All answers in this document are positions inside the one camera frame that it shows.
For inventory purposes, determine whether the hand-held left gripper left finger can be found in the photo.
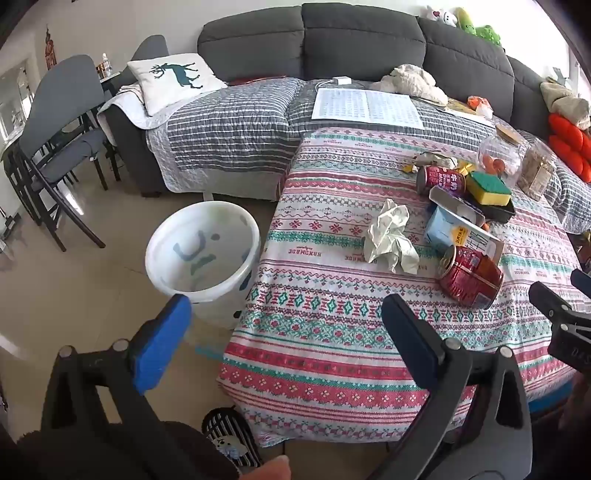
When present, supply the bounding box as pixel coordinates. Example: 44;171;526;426
41;294;193;435

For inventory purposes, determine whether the red cushion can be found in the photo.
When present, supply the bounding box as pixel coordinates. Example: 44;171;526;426
548;113;591;184

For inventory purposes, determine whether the black tray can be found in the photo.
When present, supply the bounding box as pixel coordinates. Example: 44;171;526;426
455;185;517;225

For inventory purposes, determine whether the grey striped quilt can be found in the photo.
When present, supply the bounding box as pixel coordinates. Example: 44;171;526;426
98;78;591;232

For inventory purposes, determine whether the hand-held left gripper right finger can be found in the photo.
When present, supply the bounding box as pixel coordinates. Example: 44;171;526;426
368;294;535;480

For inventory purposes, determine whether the clear bag of snacks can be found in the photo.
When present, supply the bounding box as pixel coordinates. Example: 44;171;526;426
516;138;560;202

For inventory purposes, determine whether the glass jar with cork lid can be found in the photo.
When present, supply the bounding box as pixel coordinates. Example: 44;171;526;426
478;124;532;188

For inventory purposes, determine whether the light green plush toy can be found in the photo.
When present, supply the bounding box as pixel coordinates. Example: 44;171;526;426
455;7;477;34

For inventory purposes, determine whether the red drink can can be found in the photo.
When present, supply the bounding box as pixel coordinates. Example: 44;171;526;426
438;244;505;310
416;165;470;197

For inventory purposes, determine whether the patterned tablecloth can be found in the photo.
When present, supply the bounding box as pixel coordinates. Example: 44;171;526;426
217;127;591;448

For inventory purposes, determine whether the yellow green sponge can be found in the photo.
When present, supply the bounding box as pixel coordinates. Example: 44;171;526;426
465;171;513;206

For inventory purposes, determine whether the beige cloth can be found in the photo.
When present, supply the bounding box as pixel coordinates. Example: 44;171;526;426
540;80;591;131

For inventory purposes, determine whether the person's right forearm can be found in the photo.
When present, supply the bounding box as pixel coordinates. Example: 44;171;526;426
557;370;591;444

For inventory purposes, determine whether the white deer print pillow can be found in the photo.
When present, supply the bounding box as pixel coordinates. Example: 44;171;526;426
127;53;228;116

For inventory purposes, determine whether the white plush toy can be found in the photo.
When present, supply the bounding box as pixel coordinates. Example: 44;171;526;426
425;6;458;27

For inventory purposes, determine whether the white printed paper sheet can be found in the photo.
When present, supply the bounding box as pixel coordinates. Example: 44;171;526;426
311;87;425;130

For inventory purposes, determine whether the crumpled white tissue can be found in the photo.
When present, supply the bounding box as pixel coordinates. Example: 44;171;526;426
363;198;421;276

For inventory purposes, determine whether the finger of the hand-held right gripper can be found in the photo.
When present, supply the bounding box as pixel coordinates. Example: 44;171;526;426
571;268;591;297
528;280;591;371

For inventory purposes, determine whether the blue biscuit box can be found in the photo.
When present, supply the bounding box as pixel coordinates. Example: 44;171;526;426
424;204;507;267

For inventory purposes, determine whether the grey fabric sofa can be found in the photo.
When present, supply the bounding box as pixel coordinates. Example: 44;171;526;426
106;2;591;200

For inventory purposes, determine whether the yellow wrapper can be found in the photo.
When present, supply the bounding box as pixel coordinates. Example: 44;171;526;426
401;161;476;176

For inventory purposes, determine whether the crumpled grey wrapper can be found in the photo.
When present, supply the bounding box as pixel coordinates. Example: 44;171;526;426
413;151;458;169

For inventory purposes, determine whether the orange white snack packet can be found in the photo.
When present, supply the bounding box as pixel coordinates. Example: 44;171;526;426
467;95;495;116

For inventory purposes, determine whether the person's leg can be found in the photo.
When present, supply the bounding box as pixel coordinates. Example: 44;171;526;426
244;456;292;480

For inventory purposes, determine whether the red wall ornament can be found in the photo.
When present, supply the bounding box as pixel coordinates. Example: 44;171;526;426
43;25;59;70

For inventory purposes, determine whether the grey upholstered chair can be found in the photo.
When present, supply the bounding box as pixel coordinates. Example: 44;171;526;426
131;34;170;64
15;54;110;253

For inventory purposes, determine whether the tan paper pad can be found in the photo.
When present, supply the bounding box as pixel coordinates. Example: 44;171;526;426
445;97;491;121

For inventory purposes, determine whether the person's brown fleece clothing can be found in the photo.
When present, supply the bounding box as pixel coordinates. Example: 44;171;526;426
16;414;241;480

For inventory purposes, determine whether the striped slipper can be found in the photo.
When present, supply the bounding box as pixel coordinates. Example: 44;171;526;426
202;406;264;468

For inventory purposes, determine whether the white plastic trash bin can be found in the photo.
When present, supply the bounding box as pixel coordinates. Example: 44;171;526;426
145;202;262;331

